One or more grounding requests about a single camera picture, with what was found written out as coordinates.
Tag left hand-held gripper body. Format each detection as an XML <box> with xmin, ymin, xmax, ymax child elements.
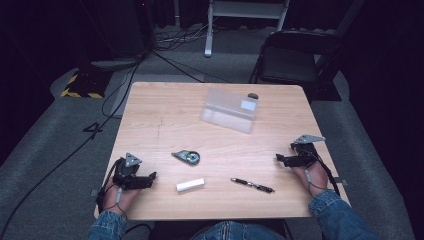
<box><xmin>112</xmin><ymin>152</ymin><xmax>143</xmax><ymax>191</ymax></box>

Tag long black floor cable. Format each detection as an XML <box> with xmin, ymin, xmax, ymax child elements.
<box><xmin>0</xmin><ymin>54</ymin><xmax>146</xmax><ymax>238</ymax></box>

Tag white metal stand frame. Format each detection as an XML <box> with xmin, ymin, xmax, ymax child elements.
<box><xmin>203</xmin><ymin>0</ymin><xmax>291</xmax><ymax>58</ymax></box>

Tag black folding chair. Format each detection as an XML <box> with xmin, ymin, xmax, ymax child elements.
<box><xmin>249</xmin><ymin>29</ymin><xmax>344</xmax><ymax>102</ymax></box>

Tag clear plastic pencil case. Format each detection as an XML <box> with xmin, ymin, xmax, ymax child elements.
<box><xmin>199</xmin><ymin>87</ymin><xmax>259</xmax><ymax>135</ymax></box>

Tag person's legs in jeans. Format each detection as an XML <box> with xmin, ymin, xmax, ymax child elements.
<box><xmin>193</xmin><ymin>220</ymin><xmax>284</xmax><ymax>240</ymax></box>

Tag person's left hand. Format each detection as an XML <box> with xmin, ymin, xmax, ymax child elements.
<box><xmin>102</xmin><ymin>180</ymin><xmax>141</xmax><ymax>216</ymax></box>

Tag person's right hand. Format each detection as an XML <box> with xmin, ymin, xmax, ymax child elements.
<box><xmin>291</xmin><ymin>161</ymin><xmax>330</xmax><ymax>198</ymax></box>

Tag white eraser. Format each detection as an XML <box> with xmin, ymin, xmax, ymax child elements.
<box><xmin>175</xmin><ymin>177</ymin><xmax>206</xmax><ymax>193</ymax></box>

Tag thin black floor cable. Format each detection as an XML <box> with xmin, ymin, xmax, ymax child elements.
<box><xmin>150</xmin><ymin>49</ymin><xmax>231</xmax><ymax>84</ymax></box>

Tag yellow black striped base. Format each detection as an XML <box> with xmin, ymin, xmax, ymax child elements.
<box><xmin>60</xmin><ymin>68</ymin><xmax>114</xmax><ymax>100</ymax></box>

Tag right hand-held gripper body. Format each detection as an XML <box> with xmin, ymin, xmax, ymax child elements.
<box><xmin>290</xmin><ymin>134</ymin><xmax>326</xmax><ymax>167</ymax></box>

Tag bundle of floor cables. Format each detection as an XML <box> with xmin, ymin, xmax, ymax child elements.
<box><xmin>153</xmin><ymin>22</ymin><xmax>216</xmax><ymax>52</ymax></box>

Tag black pen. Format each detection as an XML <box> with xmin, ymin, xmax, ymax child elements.
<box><xmin>230</xmin><ymin>177</ymin><xmax>276</xmax><ymax>194</ymax></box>

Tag dark equipment cabinet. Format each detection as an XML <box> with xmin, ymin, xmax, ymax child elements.
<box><xmin>106</xmin><ymin>0</ymin><xmax>156</xmax><ymax>58</ymax></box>

